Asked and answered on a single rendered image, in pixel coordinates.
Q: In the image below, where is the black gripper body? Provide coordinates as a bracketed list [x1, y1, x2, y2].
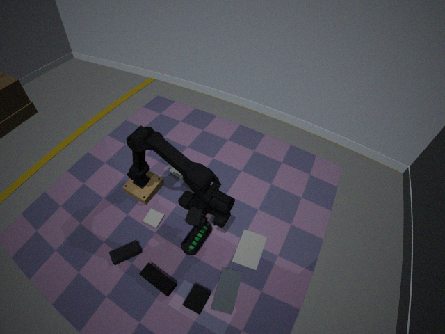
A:
[178, 191, 231, 228]

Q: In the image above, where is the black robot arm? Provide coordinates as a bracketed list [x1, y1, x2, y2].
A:
[127, 125, 235, 228]

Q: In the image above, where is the dark grey controller unit with green rocker switches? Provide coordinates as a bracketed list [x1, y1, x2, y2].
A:
[181, 221, 212, 255]

